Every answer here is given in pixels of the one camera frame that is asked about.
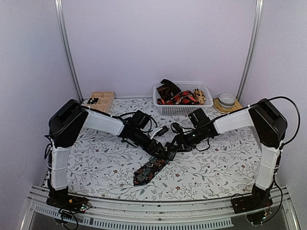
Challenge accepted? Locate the red black tie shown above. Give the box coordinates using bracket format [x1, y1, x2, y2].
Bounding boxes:
[157, 91, 200, 105]

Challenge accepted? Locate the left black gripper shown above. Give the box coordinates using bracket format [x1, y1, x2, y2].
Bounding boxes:
[132, 129, 168, 158]

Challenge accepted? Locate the front aluminium rail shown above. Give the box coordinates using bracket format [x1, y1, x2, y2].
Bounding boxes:
[21, 186, 302, 230]

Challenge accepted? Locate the white plastic basket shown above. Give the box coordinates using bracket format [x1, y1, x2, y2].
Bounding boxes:
[153, 81, 213, 115]

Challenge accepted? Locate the yellow spotted tie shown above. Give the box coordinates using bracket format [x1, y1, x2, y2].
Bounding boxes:
[193, 89, 206, 105]

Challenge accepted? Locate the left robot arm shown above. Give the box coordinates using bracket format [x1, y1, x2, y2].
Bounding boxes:
[45, 99, 172, 208]

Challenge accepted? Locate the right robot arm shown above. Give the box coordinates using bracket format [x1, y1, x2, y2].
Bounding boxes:
[166, 98, 288, 209]

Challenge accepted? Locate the dark patterned tie in basket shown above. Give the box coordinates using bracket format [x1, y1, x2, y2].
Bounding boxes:
[157, 79, 181, 101]

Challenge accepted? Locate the ceramic bowl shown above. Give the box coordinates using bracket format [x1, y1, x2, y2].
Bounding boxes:
[218, 92, 236, 108]

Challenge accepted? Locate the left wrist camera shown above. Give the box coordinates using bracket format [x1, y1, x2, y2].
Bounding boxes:
[150, 126, 169, 139]

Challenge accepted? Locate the left aluminium frame post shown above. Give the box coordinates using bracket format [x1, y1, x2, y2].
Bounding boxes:
[54, 0, 83, 102]

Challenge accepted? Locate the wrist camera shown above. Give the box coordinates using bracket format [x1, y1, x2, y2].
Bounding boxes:
[170, 123, 184, 134]
[150, 126, 169, 139]

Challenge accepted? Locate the rolled tie with white dots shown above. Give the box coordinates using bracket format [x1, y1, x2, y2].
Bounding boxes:
[87, 97, 99, 105]

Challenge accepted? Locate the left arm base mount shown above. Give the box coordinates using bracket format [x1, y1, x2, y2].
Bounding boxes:
[46, 187, 92, 214]

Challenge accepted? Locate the floral tablecloth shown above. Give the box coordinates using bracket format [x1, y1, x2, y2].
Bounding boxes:
[47, 97, 275, 201]

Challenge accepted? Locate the bamboo coaster mat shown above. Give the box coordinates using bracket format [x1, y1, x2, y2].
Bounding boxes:
[213, 98, 243, 114]

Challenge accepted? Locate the right aluminium frame post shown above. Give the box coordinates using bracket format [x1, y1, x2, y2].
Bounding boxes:
[236, 0, 264, 102]

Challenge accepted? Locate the dark floral tie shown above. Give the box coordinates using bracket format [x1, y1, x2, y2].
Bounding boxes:
[133, 152, 176, 186]

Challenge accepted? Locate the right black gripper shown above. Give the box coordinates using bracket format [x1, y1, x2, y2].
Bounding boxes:
[168, 126, 205, 152]

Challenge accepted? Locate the aluminium frame post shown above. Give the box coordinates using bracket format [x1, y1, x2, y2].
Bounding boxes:
[236, 0, 264, 102]
[54, 0, 83, 102]

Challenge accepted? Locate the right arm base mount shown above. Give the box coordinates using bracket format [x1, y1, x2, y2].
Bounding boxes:
[231, 186, 273, 214]

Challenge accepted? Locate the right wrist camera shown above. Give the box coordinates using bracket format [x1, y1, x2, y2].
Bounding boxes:
[170, 123, 184, 134]

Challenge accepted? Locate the wooden compartment box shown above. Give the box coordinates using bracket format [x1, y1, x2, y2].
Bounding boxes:
[85, 92, 115, 113]

